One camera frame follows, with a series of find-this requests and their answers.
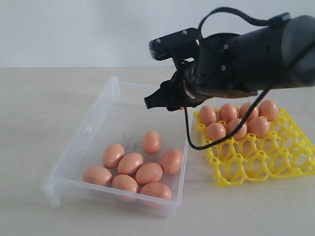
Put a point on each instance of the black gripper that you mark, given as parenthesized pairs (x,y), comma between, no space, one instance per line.
(198,79)

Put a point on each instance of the yellow plastic egg tray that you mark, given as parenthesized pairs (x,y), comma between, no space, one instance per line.
(284,152)

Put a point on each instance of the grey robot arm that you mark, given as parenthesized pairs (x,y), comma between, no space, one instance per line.
(228,65)

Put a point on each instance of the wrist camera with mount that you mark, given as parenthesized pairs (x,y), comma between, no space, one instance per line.
(178,46)

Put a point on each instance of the clear plastic bin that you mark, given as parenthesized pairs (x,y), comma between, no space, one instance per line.
(119,115)

